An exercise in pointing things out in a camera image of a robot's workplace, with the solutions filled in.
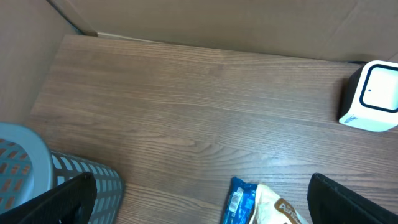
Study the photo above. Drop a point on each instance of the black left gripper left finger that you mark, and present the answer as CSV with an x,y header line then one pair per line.
x,y
71,202

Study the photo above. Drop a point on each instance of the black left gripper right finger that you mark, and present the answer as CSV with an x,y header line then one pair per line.
x,y
330,202

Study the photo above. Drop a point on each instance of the beige brown snack bag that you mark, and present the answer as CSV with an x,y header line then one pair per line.
x,y
270,208

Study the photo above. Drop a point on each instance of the blue snack bar wrapper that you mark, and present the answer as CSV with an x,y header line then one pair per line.
x,y
240,202

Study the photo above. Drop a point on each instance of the white barcode scanner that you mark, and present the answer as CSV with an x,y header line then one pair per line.
x,y
370,98

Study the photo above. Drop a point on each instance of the grey plastic mesh basket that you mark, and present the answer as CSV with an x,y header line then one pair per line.
x,y
29,168

